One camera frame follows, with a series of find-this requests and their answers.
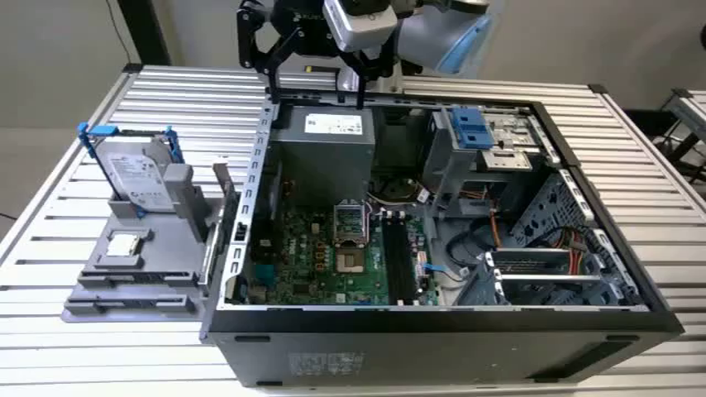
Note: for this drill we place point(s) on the metal slat side table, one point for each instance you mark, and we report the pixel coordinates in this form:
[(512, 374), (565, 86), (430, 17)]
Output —
[(687, 103)]

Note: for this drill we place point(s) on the green motherboard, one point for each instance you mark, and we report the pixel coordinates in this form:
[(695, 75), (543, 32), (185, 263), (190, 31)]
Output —
[(309, 264)]

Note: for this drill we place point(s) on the metal drive cage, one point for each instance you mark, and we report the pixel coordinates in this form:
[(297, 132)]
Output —
[(448, 165)]

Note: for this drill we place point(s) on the metal disk bay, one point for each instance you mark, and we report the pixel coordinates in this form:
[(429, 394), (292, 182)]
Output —
[(529, 256)]

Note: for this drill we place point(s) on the black vertical post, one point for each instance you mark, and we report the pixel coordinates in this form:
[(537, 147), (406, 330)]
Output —
[(146, 33)]

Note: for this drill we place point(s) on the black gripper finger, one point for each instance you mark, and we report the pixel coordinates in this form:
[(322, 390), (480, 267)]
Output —
[(361, 70), (249, 37)]

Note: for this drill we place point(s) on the blue disk carrier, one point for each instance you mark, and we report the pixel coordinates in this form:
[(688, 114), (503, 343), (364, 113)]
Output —
[(102, 130)]

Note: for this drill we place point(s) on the blue drive latch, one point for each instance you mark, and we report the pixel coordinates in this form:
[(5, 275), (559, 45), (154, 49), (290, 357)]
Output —
[(469, 128)]

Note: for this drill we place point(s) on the silver hard disk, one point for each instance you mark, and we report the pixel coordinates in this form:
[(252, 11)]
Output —
[(133, 173)]

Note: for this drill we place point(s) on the round cooling fan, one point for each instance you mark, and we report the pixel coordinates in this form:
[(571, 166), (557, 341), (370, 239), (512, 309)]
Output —
[(397, 188)]

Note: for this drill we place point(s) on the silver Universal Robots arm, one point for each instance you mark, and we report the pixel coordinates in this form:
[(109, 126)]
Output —
[(430, 41)]

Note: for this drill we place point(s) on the black RAM slot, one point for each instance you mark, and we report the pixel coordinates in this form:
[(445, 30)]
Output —
[(406, 256), (392, 256)]

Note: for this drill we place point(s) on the yellow black connector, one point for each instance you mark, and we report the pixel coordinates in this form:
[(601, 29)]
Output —
[(310, 68)]

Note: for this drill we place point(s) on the thin locking lever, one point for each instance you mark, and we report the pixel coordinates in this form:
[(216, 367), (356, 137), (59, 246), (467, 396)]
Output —
[(368, 225)]

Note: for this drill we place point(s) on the grey power supply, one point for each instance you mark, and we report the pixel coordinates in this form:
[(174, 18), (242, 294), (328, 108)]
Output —
[(320, 165)]

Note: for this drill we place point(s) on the silver CPU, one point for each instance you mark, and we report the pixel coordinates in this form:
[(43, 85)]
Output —
[(122, 246)]

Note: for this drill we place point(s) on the CPU socket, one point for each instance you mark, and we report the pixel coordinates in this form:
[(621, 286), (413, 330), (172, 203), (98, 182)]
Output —
[(352, 260)]

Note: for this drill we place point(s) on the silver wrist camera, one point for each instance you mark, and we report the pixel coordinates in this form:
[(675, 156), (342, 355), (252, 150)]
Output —
[(358, 25)]

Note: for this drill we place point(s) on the black PC case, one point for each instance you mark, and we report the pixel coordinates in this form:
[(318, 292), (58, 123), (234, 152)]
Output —
[(386, 351)]

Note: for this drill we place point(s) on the grey parts rack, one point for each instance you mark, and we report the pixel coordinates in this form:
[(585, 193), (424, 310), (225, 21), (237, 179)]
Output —
[(166, 231)]

